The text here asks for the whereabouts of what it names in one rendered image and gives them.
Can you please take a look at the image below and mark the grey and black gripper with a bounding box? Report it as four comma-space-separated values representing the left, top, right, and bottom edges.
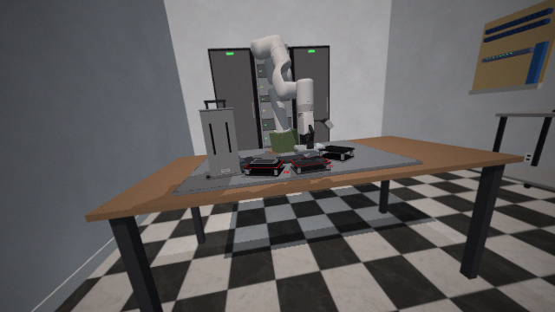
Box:
297, 111, 315, 149

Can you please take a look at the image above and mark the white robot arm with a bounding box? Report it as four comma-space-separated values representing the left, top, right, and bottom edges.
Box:
251, 35, 314, 133

